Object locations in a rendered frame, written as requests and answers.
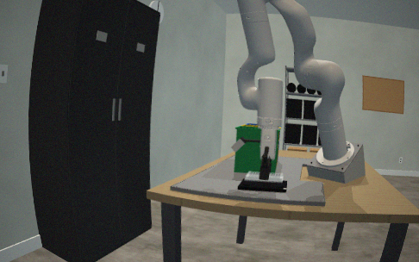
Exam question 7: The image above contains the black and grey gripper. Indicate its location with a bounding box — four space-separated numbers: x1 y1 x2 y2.
258 127 280 180

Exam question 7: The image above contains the green open-top bin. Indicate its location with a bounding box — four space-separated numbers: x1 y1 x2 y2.
234 126 280 173

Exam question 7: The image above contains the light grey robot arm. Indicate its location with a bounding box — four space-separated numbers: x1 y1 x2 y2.
237 0 354 167

